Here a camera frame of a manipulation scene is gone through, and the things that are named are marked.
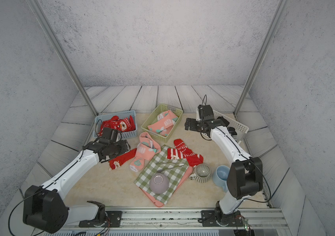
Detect red fluffy sock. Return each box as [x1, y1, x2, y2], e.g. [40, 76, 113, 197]
[97, 116, 122, 136]

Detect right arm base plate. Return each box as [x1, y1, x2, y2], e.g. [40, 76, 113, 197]
[198, 210, 244, 227]

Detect left metal frame post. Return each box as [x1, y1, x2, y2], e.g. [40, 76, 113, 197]
[27, 0, 99, 116]

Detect green plastic basket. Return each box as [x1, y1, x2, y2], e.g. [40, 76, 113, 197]
[141, 103, 184, 143]

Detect pink tray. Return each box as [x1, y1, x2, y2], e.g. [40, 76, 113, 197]
[142, 166, 194, 207]

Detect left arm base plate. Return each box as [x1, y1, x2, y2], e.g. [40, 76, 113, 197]
[79, 210, 123, 228]

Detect red patterned knit sock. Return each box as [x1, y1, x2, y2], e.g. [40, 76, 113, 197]
[174, 139, 204, 167]

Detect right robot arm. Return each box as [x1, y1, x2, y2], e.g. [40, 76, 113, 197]
[185, 105, 263, 225]

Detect red snowman sock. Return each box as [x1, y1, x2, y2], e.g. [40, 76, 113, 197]
[110, 116, 136, 132]

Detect pink sock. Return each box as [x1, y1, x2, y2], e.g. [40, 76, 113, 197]
[148, 110, 178, 134]
[159, 126, 174, 137]
[130, 132, 161, 172]

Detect metal tongs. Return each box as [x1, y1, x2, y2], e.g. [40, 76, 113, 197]
[154, 161, 186, 173]

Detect light blue mug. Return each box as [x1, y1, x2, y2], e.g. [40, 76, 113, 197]
[212, 165, 230, 192]

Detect right metal frame post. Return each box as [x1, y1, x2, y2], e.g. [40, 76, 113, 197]
[233, 0, 289, 117]

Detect striped ceramic mug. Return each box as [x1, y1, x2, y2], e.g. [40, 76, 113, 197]
[190, 164, 211, 183]

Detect blue plastic basket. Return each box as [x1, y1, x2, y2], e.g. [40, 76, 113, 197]
[92, 110, 138, 139]

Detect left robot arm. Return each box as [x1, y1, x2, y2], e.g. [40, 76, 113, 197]
[23, 128, 130, 234]

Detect red striped santa sock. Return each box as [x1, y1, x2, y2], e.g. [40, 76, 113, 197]
[167, 148, 184, 160]

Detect green checkered cloth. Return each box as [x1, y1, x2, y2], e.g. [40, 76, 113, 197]
[134, 145, 193, 207]

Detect grey upturned bowl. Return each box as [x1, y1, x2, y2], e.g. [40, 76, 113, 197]
[149, 173, 169, 194]

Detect white plastic basket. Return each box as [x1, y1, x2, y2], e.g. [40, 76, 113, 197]
[196, 109, 249, 142]

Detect metal frame post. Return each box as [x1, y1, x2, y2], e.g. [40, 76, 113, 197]
[233, 0, 289, 117]
[27, 0, 99, 116]

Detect black white striped sock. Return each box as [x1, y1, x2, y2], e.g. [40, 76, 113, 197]
[227, 127, 238, 138]

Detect front aluminium rail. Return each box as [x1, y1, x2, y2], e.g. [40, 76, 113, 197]
[56, 207, 291, 236]

